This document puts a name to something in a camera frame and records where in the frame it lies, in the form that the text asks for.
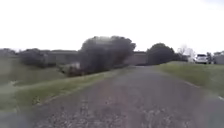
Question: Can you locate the bare tree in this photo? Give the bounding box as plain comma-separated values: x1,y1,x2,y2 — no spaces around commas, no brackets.
176,44,196,58

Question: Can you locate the grass verge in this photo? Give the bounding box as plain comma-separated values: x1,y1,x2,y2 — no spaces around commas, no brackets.
154,60,224,99
0,58,134,113

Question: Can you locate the white car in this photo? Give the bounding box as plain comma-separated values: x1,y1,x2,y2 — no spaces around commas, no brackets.
194,53,209,65

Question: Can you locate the large dark tree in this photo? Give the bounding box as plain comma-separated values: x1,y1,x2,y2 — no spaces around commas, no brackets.
78,35,137,75

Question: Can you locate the dark bush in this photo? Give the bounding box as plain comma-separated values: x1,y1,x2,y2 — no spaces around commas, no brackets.
18,48,48,69

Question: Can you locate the grey asphalt road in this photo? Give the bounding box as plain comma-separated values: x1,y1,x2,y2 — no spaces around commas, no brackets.
0,65,224,128

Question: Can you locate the round dark tree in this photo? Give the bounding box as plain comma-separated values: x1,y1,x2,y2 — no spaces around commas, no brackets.
145,42,179,66

